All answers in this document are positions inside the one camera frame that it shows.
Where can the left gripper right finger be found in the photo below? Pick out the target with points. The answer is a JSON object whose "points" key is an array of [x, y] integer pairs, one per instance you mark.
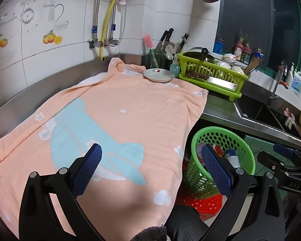
{"points": [[265, 217]]}

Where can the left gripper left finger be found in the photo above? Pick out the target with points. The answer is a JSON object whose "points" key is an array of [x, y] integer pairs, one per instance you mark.
{"points": [[37, 217]]}

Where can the blue silver can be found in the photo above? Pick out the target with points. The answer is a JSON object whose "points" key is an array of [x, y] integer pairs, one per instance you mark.
{"points": [[231, 156]]}

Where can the steel sink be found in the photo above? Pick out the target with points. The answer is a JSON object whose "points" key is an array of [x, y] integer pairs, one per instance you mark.
{"points": [[261, 113]]}

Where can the red basket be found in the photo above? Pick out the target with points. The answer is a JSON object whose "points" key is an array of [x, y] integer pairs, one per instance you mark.
{"points": [[207, 208]]}

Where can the green waste basket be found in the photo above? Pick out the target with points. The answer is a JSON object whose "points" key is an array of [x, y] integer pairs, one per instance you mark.
{"points": [[206, 174]]}

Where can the detergent bottle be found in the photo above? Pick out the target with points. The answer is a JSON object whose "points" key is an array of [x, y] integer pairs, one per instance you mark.
{"points": [[296, 83]]}

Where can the lime green dish rack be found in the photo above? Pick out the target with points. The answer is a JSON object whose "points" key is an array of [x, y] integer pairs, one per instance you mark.
{"points": [[211, 76]]}

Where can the peach towel with blue print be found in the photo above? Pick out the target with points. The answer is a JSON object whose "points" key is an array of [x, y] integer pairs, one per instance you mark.
{"points": [[142, 128]]}

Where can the teal soap bottle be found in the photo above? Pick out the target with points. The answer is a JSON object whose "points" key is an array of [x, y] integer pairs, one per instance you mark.
{"points": [[175, 68]]}

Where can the white ceramic plate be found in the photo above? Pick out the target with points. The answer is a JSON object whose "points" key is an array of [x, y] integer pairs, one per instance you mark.
{"points": [[158, 75]]}

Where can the dark green utensil holder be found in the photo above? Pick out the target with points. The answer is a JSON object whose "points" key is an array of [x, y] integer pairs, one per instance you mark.
{"points": [[156, 59]]}

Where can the pink bottle brush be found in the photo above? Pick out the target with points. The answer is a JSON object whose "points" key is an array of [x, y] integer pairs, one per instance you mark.
{"points": [[147, 39]]}

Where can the wall water valve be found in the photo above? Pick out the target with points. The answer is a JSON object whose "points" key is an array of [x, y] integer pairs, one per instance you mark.
{"points": [[98, 43]]}

